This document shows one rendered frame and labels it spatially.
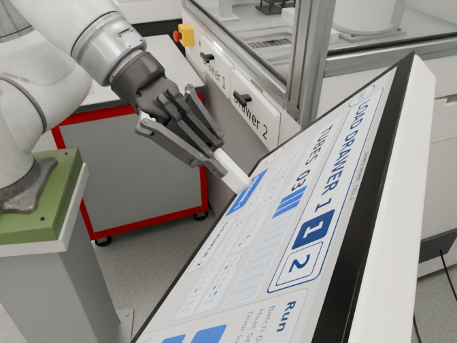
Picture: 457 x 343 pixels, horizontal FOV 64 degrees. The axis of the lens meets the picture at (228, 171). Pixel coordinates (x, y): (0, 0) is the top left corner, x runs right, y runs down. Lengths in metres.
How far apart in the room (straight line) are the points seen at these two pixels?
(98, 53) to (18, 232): 0.49
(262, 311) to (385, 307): 0.08
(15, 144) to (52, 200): 0.14
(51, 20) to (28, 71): 0.39
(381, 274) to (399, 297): 0.02
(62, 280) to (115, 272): 0.72
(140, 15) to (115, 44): 1.52
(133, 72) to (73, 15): 0.10
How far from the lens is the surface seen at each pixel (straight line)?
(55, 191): 0.93
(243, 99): 1.00
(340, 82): 0.83
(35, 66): 0.92
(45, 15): 0.54
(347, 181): 0.32
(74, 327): 1.25
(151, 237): 1.86
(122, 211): 1.70
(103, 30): 0.52
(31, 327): 1.27
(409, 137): 0.36
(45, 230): 0.87
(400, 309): 0.24
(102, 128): 1.45
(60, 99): 0.94
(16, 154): 0.89
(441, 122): 1.13
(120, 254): 1.83
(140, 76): 0.51
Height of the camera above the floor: 1.37
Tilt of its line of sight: 38 degrees down
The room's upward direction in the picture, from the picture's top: straight up
